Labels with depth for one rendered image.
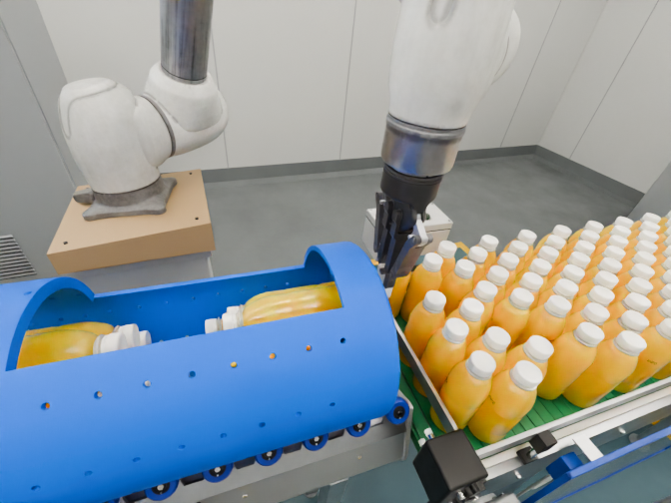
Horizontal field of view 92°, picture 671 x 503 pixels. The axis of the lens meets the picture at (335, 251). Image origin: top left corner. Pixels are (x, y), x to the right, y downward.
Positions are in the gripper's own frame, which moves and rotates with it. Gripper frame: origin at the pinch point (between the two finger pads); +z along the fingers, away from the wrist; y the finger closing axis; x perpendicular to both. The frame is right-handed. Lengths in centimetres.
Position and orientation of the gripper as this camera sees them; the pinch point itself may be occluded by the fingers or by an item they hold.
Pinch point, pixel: (384, 281)
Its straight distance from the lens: 54.0
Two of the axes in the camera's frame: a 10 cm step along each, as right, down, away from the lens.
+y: -3.1, -6.1, 7.3
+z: -0.9, 7.8, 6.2
